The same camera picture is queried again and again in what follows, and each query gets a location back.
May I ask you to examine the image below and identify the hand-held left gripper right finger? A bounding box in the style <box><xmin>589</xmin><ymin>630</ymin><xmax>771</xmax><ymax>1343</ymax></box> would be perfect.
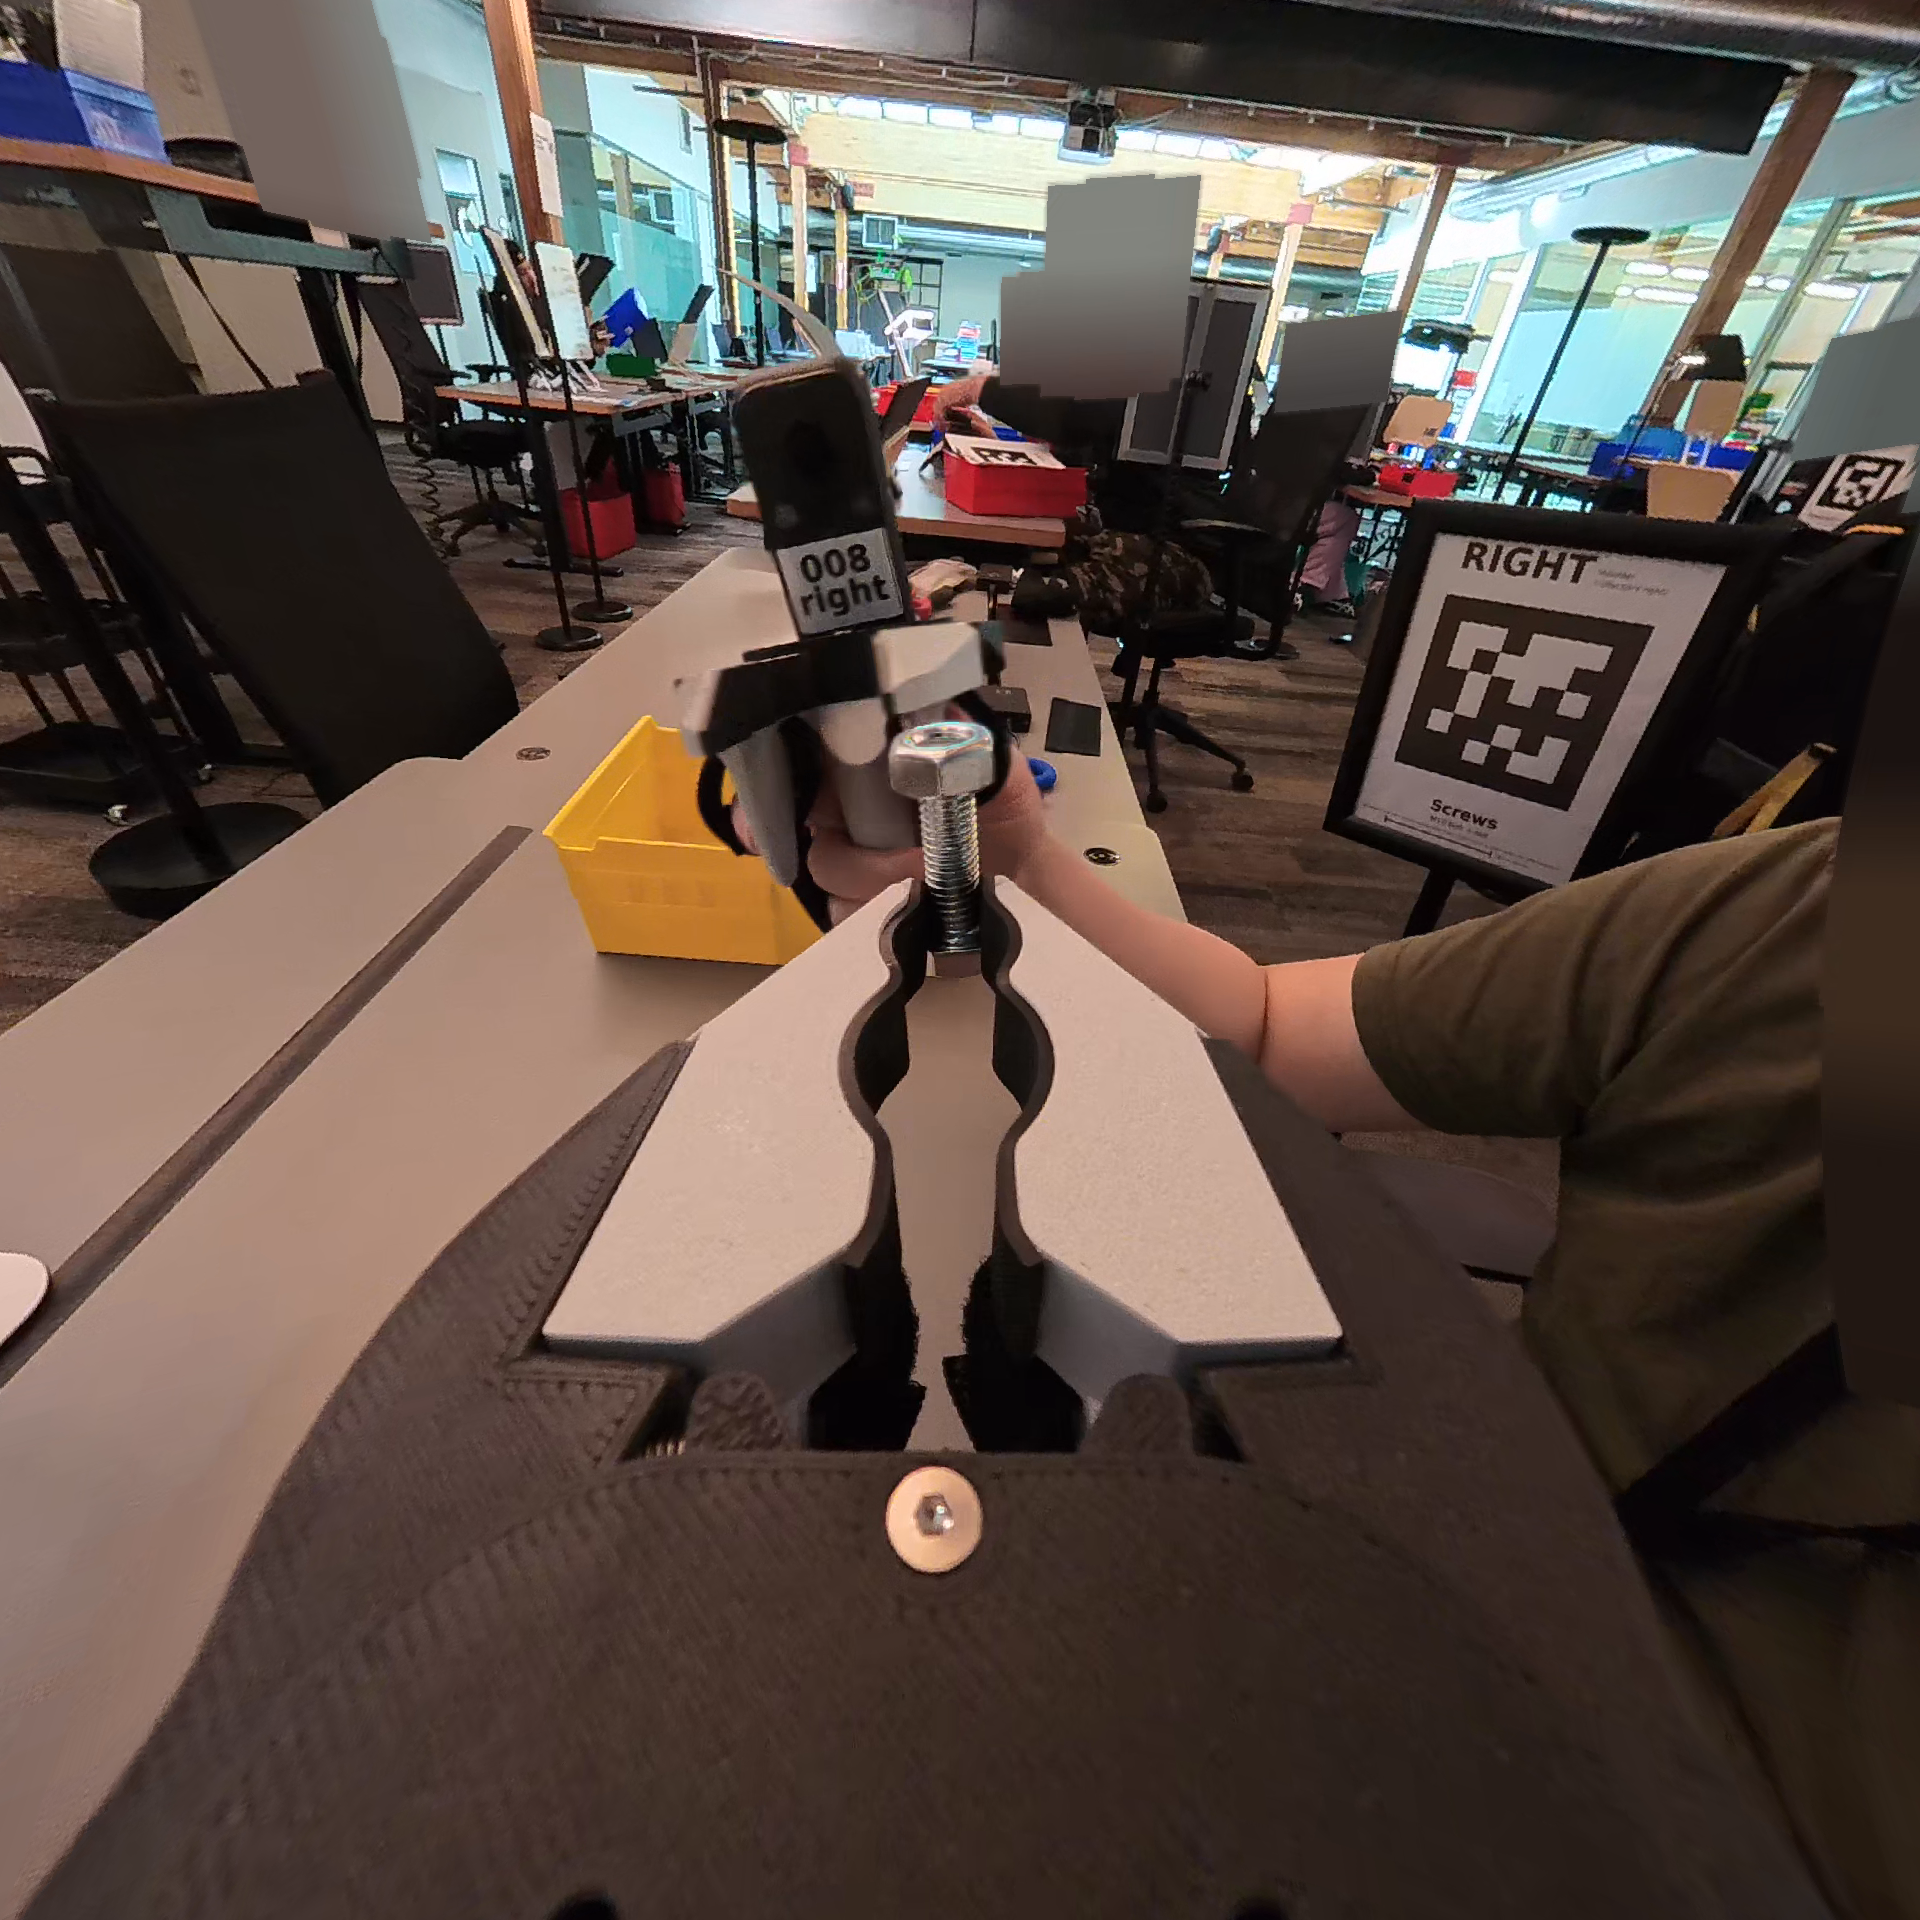
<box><xmin>941</xmin><ymin>880</ymin><xmax>1345</xmax><ymax>1454</ymax></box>

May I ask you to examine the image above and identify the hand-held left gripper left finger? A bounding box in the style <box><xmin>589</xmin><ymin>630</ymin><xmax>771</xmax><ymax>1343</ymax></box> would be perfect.
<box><xmin>539</xmin><ymin>880</ymin><xmax>921</xmax><ymax>1454</ymax></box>

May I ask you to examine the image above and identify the steel hex nut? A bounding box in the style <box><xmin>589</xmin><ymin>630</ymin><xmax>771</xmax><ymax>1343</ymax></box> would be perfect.
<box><xmin>887</xmin><ymin>719</ymin><xmax>1004</xmax><ymax>799</ymax></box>

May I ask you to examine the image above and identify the steel hex bolt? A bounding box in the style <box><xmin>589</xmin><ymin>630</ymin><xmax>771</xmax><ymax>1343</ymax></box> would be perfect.
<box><xmin>915</xmin><ymin>727</ymin><xmax>989</xmax><ymax>980</ymax></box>

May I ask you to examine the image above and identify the yellow bin with black divider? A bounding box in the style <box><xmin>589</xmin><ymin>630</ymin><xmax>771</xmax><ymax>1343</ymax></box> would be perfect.
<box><xmin>544</xmin><ymin>715</ymin><xmax>826</xmax><ymax>970</ymax></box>

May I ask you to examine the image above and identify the person's right hand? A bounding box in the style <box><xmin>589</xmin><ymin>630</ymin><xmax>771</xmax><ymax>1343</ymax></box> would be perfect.
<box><xmin>808</xmin><ymin>750</ymin><xmax>1058</xmax><ymax>927</ymax></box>

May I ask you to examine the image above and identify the wooden top desk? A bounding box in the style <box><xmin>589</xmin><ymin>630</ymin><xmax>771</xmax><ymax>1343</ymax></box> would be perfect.
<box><xmin>900</xmin><ymin>478</ymin><xmax>1074</xmax><ymax>550</ymax></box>

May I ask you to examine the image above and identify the camouflage backpack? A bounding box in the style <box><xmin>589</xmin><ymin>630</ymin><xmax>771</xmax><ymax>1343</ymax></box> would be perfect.
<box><xmin>1071</xmin><ymin>520</ymin><xmax>1205</xmax><ymax>642</ymax></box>

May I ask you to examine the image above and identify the black floor lamp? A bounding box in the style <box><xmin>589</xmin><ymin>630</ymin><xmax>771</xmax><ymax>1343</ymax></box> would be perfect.
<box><xmin>709</xmin><ymin>116</ymin><xmax>793</xmax><ymax>376</ymax></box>
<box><xmin>1499</xmin><ymin>223</ymin><xmax>1648</xmax><ymax>482</ymax></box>

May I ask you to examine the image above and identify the black sign stand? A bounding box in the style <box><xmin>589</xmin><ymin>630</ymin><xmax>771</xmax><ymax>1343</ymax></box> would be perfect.
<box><xmin>1402</xmin><ymin>866</ymin><xmax>1506</xmax><ymax>941</ymax></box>

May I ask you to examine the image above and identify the grey framed board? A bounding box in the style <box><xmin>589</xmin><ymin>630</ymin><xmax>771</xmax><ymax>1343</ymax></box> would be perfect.
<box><xmin>1117</xmin><ymin>286</ymin><xmax>1274</xmax><ymax>470</ymax></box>

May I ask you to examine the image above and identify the black framed marker sign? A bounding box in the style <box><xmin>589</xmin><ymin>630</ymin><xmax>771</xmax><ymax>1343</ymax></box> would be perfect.
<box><xmin>1323</xmin><ymin>499</ymin><xmax>1797</xmax><ymax>904</ymax></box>

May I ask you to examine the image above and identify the black round stand base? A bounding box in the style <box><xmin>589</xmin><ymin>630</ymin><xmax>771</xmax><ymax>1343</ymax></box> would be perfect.
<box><xmin>87</xmin><ymin>799</ymin><xmax>313</xmax><ymax>920</ymax></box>

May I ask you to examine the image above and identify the dark standing desk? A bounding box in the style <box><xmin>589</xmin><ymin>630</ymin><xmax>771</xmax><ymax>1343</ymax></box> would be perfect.
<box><xmin>0</xmin><ymin>138</ymin><xmax>424</xmax><ymax>392</ymax></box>

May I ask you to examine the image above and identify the blue storage crate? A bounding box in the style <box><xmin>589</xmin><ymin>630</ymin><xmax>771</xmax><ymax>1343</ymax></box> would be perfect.
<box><xmin>0</xmin><ymin>58</ymin><xmax>169</xmax><ymax>165</ymax></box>

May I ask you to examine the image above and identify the white marker sign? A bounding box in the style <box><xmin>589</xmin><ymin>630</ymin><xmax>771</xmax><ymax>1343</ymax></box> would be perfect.
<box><xmin>1793</xmin><ymin>445</ymin><xmax>1920</xmax><ymax>536</ymax></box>

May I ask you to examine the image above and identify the black stanchion post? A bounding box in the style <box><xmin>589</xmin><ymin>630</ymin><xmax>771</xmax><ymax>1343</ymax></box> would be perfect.
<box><xmin>532</xmin><ymin>375</ymin><xmax>605</xmax><ymax>656</ymax></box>

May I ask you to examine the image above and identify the black yellow strap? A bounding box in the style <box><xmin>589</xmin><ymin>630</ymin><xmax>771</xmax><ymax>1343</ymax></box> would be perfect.
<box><xmin>1711</xmin><ymin>738</ymin><xmax>1844</xmax><ymax>842</ymax></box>

